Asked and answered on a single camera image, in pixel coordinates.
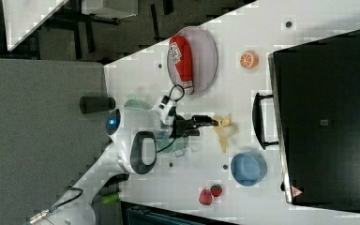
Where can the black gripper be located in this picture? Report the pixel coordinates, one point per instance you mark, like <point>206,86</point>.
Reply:
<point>183,128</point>

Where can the peeled yellow toy banana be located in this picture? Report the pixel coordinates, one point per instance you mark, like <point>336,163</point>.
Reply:
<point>224,130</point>

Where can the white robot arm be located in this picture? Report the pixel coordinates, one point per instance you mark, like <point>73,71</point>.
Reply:
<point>134,133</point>

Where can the green mug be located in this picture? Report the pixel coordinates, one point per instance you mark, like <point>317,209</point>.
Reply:
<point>177,147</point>

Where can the grey round plate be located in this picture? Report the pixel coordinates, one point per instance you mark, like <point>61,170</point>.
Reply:
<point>204,59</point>

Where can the blue bowl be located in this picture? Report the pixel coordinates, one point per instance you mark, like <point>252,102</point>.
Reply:
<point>248,168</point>

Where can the red toy strawberry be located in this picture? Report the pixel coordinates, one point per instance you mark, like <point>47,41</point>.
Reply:
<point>216,190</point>

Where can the orange slice toy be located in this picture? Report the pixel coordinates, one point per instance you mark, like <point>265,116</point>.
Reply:
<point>249,60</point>

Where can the pink toy strawberry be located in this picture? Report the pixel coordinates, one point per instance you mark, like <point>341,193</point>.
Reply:
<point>205,197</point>

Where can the red ketchup bottle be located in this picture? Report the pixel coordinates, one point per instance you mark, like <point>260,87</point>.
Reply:
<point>180,53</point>

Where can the black toaster oven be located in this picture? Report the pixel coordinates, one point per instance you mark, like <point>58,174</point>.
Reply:
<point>316,96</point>

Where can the green marker object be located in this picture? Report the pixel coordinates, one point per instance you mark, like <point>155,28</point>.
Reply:
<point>110,198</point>

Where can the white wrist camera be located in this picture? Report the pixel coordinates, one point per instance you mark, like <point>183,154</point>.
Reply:
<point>165,107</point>

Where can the black cylinder post lower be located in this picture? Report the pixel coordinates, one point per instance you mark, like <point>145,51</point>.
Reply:
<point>117,179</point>

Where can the black cylinder post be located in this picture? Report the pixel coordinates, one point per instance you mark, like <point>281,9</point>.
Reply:
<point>117,179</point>
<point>96,104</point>

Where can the black cylinder post upper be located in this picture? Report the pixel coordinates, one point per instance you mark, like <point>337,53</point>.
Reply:
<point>96,104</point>

